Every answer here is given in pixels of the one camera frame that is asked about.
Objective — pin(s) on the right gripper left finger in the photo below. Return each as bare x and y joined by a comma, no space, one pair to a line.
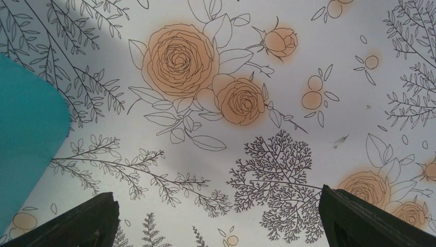
92,223

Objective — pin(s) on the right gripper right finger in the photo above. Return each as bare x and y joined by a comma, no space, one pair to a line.
350,221

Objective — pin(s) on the teal plastic tray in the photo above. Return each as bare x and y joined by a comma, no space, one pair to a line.
34,124

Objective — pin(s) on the floral patterned table mat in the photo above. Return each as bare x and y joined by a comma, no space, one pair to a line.
216,123

